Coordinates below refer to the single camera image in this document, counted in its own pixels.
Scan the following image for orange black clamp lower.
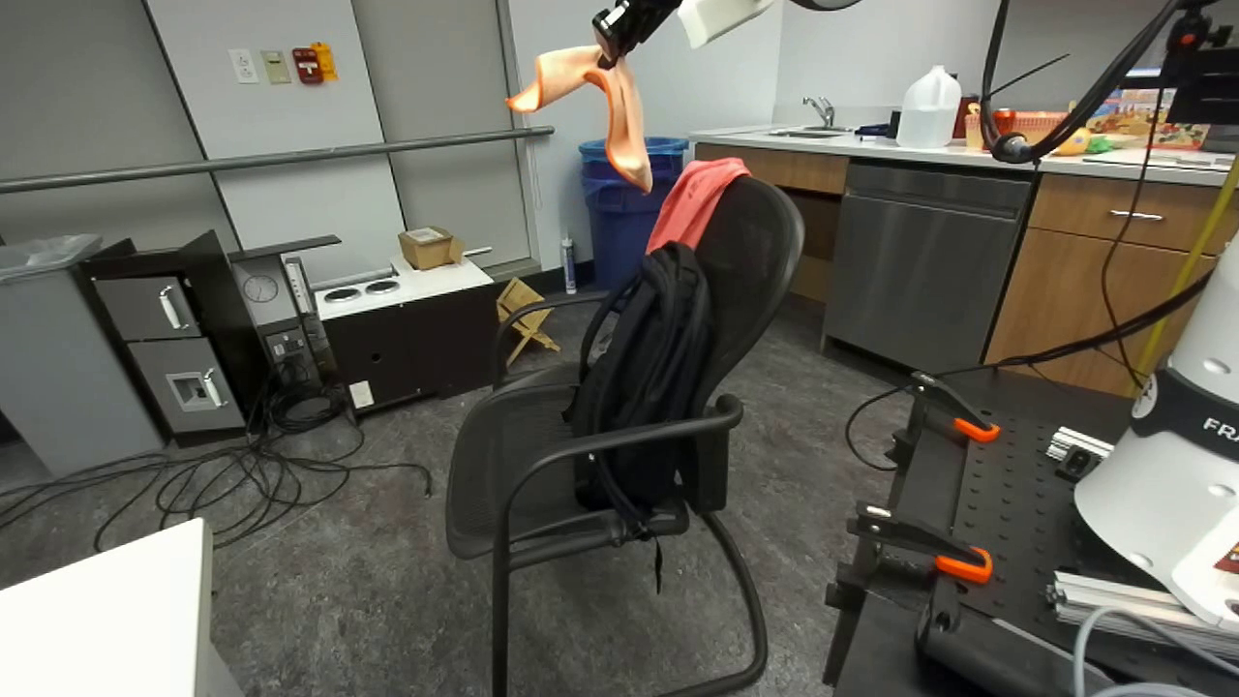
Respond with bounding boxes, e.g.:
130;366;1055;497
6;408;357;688
849;502;995;583

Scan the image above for blue recycling bin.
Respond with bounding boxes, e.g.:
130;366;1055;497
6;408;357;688
580;135;686;289

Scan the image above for peach cloth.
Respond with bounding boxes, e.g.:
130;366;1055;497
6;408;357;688
508;47;654;193

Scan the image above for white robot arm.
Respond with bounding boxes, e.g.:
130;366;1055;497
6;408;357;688
591;0;1239;633

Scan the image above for sink faucet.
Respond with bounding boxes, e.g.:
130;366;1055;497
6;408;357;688
800;98;837;131

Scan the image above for red sweatshirt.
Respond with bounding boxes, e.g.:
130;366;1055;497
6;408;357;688
648;155;748;251

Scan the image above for orange black clamp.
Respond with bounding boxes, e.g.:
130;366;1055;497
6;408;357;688
849;502;995;583
885;373;1001;467

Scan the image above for black floor cables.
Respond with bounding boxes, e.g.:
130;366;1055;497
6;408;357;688
0;384;436;557

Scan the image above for grey filing cabinet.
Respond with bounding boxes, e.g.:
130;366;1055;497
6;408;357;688
0;233;162;475

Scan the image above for small cardboard box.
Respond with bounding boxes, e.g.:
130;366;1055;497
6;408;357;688
397;227;466;269

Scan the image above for black low cabinet white top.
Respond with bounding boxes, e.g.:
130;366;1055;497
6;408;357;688
312;262;498;413

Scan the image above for red fire alarm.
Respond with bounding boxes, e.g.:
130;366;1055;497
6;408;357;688
290;41;338;86

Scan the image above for red bottle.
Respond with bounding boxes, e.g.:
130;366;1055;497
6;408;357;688
991;108;1014;138

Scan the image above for white table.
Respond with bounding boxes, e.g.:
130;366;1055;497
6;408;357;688
0;520;242;697

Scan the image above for small wooden folding stand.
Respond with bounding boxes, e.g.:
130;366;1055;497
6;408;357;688
497;280;557;365

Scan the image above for orange black clamp upper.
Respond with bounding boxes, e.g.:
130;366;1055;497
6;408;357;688
885;373;1001;467

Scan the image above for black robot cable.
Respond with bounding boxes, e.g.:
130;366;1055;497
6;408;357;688
844;0;1239;475

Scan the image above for black backpack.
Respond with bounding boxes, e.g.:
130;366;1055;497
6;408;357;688
566;244;713;539

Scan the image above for black mesh office chair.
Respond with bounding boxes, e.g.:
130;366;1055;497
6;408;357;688
446;174;806;697

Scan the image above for grey wall rail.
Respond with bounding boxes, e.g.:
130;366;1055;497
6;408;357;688
0;129;552;193

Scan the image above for wooden kitchen cabinet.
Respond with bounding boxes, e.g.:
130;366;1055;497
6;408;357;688
697;138;1222;396

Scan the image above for stainless steel dishwasher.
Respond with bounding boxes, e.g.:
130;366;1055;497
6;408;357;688
826;160;1035;373

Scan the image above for black perforated robot table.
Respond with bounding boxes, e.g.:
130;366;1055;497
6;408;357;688
821;366;1239;697

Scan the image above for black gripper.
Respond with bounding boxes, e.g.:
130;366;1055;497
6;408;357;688
591;0;680;71

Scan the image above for white plastic jug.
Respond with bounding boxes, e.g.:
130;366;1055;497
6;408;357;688
897;66;960;148

